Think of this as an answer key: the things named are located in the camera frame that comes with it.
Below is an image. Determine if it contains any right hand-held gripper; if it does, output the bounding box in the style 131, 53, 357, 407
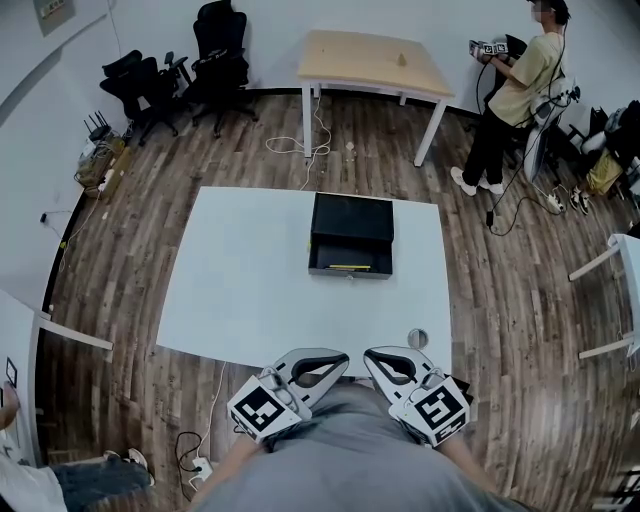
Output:
363, 346, 472, 448

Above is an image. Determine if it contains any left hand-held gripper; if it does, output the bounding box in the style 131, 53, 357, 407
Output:
227, 347, 350, 445

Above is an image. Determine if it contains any black metal box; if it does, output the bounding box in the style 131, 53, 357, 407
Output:
307, 191, 397, 282

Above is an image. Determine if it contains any person's right forearm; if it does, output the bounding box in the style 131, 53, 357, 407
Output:
438, 441, 503, 497

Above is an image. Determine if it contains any person's left forearm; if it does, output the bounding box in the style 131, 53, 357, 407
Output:
186, 433, 267, 512

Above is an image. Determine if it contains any brown cardboard box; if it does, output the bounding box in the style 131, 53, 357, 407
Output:
74, 132, 134, 200

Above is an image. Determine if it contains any person's grey shirt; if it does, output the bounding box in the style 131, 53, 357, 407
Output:
193, 378, 539, 512

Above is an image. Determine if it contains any pair of black white sneakers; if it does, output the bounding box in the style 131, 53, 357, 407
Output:
569, 184, 595, 216

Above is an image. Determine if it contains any white side table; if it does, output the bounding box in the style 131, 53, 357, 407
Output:
567, 232, 640, 361

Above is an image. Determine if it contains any white and grey office chair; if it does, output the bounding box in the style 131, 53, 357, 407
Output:
522, 76, 582, 185

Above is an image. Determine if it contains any yellow bag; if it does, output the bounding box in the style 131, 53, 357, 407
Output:
586, 148, 625, 197

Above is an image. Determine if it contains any wooden table with white legs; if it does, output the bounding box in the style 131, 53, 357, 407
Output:
296, 28, 457, 168

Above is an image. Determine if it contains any black router with antennas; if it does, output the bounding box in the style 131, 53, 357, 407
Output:
82, 112, 112, 143

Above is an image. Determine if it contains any black backpack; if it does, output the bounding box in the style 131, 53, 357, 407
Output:
602, 99, 640, 169

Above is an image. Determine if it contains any tall black office chair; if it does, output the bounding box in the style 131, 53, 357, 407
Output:
183, 0, 260, 140

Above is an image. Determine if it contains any low black office chair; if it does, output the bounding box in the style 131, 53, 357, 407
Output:
98, 49, 192, 147

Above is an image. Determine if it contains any thin white cable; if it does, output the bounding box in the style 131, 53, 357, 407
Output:
203, 360, 229, 459

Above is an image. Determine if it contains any black power cable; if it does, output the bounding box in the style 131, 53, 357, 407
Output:
174, 430, 207, 475

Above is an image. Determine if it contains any white floor cable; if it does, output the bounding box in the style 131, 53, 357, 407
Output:
264, 93, 333, 192

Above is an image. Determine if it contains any white desk with frame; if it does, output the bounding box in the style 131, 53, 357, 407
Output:
0, 288, 115, 469

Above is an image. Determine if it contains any grey wall poster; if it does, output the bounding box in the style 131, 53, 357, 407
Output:
31, 0, 77, 38

